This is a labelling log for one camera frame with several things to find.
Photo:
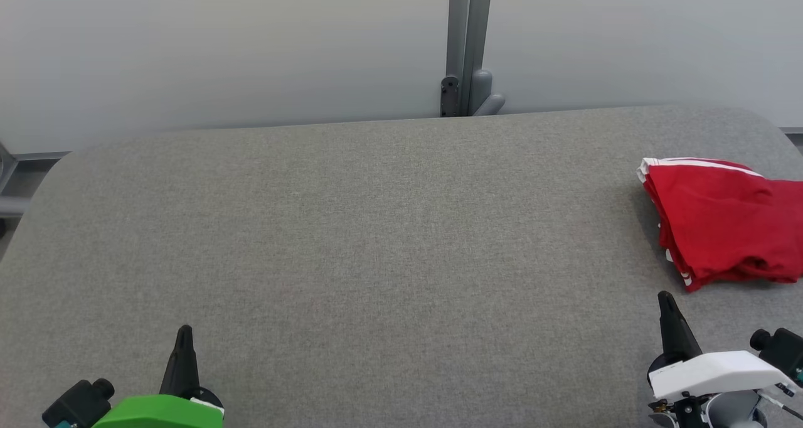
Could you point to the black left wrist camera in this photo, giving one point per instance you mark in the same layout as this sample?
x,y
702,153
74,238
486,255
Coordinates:
x,y
78,403

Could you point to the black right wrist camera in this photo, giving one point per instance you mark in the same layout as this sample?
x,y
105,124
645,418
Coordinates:
x,y
781,349

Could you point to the grey metal partition post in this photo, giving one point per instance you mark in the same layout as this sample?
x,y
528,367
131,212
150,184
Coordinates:
x,y
467,39

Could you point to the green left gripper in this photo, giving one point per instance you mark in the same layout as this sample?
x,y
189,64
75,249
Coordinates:
x,y
163,412

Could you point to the grey slanted partition frame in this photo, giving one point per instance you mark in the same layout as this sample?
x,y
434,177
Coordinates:
x,y
7,189

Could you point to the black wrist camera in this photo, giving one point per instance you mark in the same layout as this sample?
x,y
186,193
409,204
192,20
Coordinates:
x,y
78,403
781,349

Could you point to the red shorts white hem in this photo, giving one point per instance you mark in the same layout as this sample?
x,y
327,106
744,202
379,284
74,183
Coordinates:
x,y
721,208

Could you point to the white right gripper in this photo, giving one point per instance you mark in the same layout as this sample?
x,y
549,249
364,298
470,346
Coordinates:
x,y
715,371

